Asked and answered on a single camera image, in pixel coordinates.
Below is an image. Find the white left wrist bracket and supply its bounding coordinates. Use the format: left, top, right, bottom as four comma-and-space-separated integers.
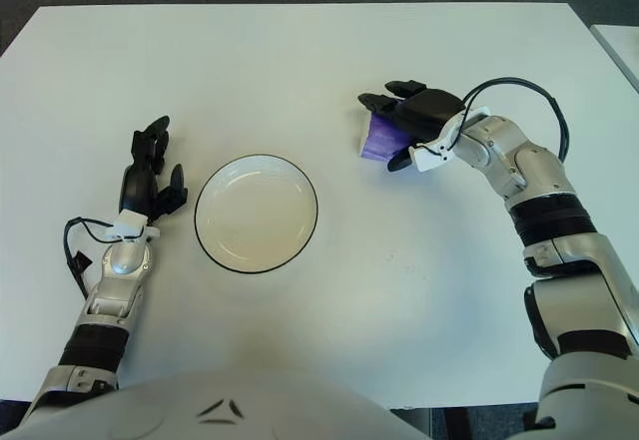
104, 211, 161, 244

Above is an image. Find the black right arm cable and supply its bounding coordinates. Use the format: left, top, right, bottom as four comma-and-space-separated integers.
461, 77, 571, 162

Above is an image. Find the white side table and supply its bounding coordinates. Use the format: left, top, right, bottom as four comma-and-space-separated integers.
590, 23, 639, 82

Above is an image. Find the grey robot torso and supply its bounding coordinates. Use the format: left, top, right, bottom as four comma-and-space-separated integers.
0, 359, 435, 440

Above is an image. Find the purple tissue paper pack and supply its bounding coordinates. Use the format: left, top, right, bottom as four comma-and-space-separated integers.
354, 110, 413, 162

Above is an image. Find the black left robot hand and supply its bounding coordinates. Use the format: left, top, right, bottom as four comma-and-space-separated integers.
118, 115, 190, 224

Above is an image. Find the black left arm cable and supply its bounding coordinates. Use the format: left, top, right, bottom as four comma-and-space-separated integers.
63, 217, 121, 296

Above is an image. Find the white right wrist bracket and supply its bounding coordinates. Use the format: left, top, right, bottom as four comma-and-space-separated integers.
407, 105, 491, 173

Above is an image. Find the white plate black rim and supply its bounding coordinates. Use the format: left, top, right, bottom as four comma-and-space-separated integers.
193, 153, 320, 275

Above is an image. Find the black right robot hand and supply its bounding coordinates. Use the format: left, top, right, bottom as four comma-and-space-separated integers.
357, 79, 468, 174

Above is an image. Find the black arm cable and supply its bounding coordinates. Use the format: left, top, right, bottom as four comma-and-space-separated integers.
63, 217, 121, 296
461, 77, 571, 162

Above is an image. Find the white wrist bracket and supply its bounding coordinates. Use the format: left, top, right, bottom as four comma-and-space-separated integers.
104, 211, 161, 244
407, 105, 491, 173

